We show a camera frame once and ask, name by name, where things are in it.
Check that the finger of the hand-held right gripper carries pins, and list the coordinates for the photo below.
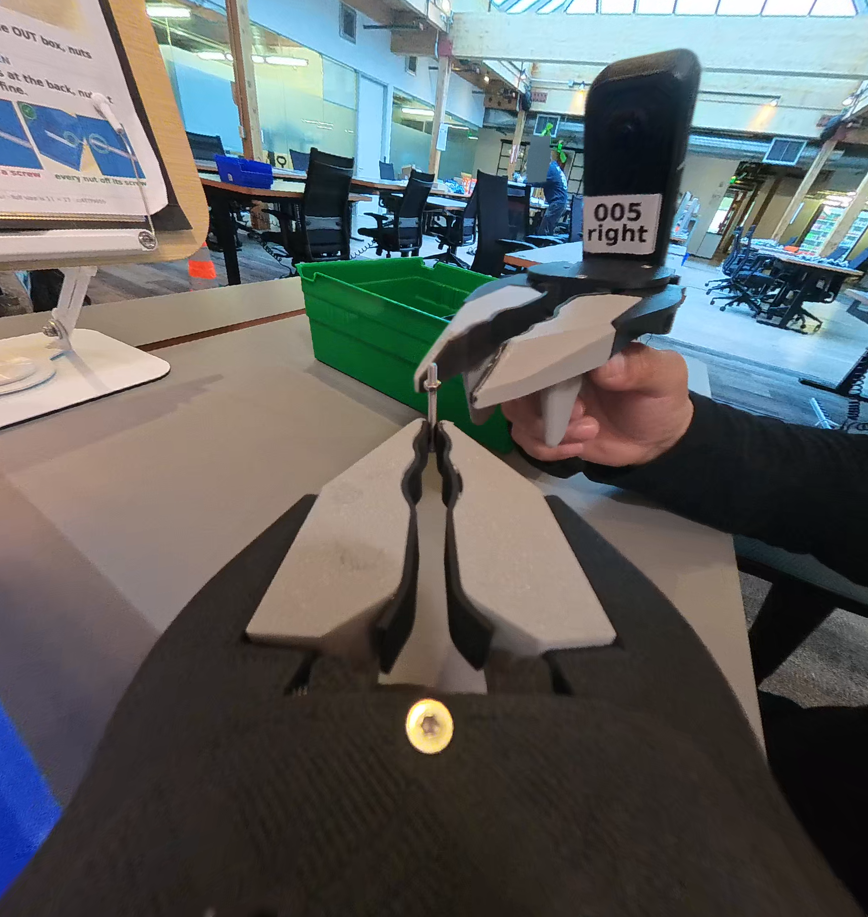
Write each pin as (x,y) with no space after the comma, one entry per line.
(556,351)
(462,319)

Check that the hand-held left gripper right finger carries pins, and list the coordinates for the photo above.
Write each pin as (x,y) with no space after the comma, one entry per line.
(527,566)

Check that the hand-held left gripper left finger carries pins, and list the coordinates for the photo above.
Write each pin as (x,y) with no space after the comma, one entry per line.
(326,566)

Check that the thin metal screw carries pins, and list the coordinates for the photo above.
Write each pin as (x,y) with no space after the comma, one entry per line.
(432,408)

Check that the green plastic bin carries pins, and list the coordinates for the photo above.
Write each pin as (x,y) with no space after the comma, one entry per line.
(362,329)

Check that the large blue plastic bin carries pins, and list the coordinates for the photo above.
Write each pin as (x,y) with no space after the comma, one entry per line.
(4,802)

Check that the person's right forearm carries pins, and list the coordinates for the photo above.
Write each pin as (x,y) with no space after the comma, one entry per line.
(778,487)

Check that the grey desk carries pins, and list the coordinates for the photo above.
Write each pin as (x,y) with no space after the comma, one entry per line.
(190,465)

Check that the person's right hand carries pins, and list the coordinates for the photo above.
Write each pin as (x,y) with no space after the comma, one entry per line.
(634,408)

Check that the wood-edged office table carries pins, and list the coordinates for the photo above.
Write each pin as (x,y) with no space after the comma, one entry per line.
(541,252)

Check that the black office chair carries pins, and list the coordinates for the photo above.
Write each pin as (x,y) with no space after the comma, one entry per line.
(206,147)
(405,215)
(488,215)
(325,200)

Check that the wood-topped office table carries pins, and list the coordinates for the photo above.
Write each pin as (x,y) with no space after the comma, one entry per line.
(283,190)

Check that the small blue bin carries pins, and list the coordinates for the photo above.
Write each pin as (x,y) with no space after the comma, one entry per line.
(244,172)

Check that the orange traffic cone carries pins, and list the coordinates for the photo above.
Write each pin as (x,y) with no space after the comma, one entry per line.
(203,271)

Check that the person's office chair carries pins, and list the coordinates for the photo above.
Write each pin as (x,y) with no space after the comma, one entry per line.
(799,573)

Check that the white and wooden document stand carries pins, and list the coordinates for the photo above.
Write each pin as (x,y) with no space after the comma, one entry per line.
(104,365)

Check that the black backing board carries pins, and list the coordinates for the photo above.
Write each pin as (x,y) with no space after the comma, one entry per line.
(155,143)

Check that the person's lap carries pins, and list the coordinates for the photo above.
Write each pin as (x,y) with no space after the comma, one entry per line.
(835,788)

